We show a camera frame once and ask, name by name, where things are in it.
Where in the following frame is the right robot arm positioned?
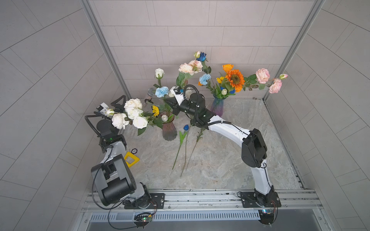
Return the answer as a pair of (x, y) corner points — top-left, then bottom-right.
(164, 93), (275, 207)

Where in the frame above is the aluminium rail frame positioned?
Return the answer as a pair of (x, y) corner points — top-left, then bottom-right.
(73, 189), (334, 231)

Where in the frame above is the yellow sunflower left vase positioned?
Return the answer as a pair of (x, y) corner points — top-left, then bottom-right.
(152, 105), (160, 117)

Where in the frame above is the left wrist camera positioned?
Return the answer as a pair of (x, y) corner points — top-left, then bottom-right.
(96, 103), (109, 114)

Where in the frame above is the orange rose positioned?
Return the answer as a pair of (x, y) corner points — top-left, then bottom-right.
(222, 64), (234, 73)

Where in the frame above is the yellow sunflower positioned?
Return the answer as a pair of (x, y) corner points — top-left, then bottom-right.
(216, 77), (225, 84)

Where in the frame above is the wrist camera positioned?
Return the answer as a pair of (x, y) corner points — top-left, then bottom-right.
(170, 86), (186, 105)
(96, 103), (109, 114)

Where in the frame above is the white rose bouquet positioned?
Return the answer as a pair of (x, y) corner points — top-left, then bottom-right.
(107, 98), (157, 136)

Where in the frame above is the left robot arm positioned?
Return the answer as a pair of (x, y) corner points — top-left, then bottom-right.
(85, 104), (151, 209)

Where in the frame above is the orange gerbera flower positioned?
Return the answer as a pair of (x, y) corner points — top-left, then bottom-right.
(225, 69), (245, 92)

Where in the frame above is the light blue carnation right vase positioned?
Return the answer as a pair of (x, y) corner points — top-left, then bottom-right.
(198, 74), (212, 86)

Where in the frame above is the dark red glass vase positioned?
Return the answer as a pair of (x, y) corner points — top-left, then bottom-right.
(162, 116), (177, 141)

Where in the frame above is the small blue tulip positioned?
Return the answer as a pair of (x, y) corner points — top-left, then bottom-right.
(172, 125), (190, 169)

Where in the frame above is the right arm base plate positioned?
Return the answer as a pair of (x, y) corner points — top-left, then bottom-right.
(237, 190), (281, 208)

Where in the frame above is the pink rose spray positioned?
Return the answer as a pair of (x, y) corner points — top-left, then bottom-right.
(176, 51), (203, 88)

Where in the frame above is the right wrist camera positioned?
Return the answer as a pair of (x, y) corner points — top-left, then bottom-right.
(170, 86), (186, 105)

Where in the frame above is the circuit board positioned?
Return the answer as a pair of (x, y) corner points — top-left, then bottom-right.
(134, 212), (153, 228)
(258, 209), (275, 225)

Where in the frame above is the pink roses stem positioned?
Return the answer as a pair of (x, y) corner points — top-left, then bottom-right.
(242, 68), (288, 94)

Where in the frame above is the yellow tag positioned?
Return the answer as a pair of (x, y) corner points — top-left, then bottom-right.
(124, 148), (140, 168)

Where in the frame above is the right circuit board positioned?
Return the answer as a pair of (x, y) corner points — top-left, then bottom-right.
(258, 209), (275, 225)

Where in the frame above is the dark blue rose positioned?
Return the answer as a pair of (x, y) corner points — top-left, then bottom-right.
(180, 125), (191, 178)

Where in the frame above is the dark blue rose vase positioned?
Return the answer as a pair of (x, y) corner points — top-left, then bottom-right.
(197, 53), (212, 74)

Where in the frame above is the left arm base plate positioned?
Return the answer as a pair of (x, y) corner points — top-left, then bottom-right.
(123, 193), (165, 209)

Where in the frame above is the white rose bud stem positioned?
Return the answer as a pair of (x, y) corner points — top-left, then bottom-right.
(154, 68), (164, 88)

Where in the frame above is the blue purple glass vase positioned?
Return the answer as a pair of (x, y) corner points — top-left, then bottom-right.
(210, 97), (224, 117)

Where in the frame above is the left circuit board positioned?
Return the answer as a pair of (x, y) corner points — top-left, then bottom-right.
(134, 212), (153, 228)

